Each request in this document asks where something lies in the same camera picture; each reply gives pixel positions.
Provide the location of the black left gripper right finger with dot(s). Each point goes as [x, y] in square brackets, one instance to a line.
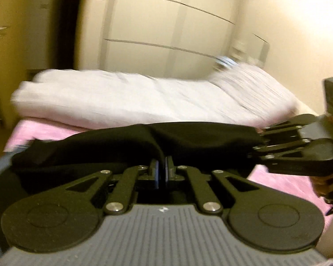
[261, 217]

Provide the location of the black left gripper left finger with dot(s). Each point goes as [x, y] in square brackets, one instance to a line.
[67, 215]

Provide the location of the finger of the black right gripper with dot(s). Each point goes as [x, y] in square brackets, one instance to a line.
[299, 120]
[302, 158]

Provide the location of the black garment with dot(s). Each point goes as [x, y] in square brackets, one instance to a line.
[205, 146]

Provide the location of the blue striped item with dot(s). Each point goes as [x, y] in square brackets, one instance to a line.
[224, 63]

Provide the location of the pink rose blanket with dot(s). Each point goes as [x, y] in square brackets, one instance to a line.
[29, 129]

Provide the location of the cream built-in wardrobe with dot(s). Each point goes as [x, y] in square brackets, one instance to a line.
[160, 38]

